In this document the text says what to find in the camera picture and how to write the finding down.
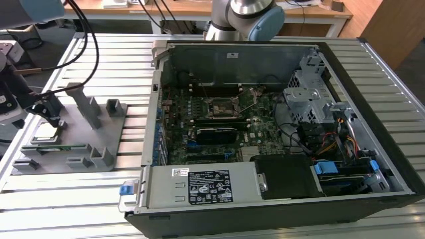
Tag metal socket cover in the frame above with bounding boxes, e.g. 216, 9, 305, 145
232, 86, 266, 113

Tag black graphics card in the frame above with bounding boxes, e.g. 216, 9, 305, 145
194, 126, 238, 146

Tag yellow red power wires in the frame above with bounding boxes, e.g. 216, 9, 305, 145
312, 131, 361, 160

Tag silver metal drive cage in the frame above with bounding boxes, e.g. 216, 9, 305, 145
281, 56, 336, 124

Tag green RAM stick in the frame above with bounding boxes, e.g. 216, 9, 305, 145
36, 145, 84, 152

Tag black expansion slot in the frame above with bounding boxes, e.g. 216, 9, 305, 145
185, 153, 226, 162

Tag grey case latch handle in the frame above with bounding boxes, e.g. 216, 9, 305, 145
152, 39, 170, 68

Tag green motherboard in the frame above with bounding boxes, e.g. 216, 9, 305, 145
156, 84, 300, 166

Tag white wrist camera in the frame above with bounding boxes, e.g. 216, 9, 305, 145
0, 109, 25, 130

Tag black CPU socket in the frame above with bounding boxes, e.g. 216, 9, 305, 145
205, 97, 241, 119

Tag black mesh waste basket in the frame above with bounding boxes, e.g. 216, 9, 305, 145
21, 24, 44, 50

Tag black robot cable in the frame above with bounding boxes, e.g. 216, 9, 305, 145
37, 0, 100, 98
38, 0, 89, 73

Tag silver CPU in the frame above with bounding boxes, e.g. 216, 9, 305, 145
32, 123, 60, 142

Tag black open PC case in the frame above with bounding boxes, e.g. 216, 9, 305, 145
124, 39, 425, 239

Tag small grey wrist camera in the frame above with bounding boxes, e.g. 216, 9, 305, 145
0, 41, 24, 63

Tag wooden cabinet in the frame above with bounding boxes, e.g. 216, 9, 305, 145
338, 0, 425, 70

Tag wooden desk white frame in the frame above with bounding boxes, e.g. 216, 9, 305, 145
149, 0, 354, 38
62, 0, 164, 34

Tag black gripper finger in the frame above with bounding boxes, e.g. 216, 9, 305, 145
26, 102, 61, 128
41, 92, 66, 128

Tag black plastic fan shroud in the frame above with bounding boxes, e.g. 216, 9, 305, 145
253, 154, 326, 201

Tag grey plastic parts rack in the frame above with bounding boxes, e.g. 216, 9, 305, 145
10, 82, 129, 177

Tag blue disk carrier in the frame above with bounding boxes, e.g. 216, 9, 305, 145
313, 161, 340, 176

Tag silver chipset heatsink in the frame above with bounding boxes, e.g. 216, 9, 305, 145
238, 146, 261, 160

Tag silver power supply unit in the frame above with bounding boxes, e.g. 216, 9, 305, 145
134, 163, 262, 210

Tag copper coloured cable sleeve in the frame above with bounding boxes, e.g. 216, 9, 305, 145
14, 67, 42, 75

